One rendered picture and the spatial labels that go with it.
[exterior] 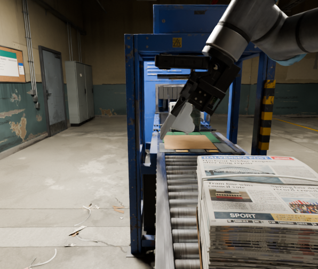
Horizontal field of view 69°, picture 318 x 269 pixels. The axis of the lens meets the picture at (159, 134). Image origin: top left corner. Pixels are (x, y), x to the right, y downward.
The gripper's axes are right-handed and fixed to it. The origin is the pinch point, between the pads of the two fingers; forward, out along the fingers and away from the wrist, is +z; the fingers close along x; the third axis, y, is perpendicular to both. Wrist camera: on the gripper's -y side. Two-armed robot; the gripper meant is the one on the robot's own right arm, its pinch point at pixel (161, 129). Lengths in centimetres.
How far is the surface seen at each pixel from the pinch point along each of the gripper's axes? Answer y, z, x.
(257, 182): 24.3, -1.3, -1.3
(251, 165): 25.6, -2.4, 9.7
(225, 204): 16.7, 3.2, -12.1
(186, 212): 23.3, 26.3, 24.7
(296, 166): 35.1, -8.3, 9.3
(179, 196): 21, 28, 37
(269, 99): 49, -31, 102
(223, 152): 45, 13, 103
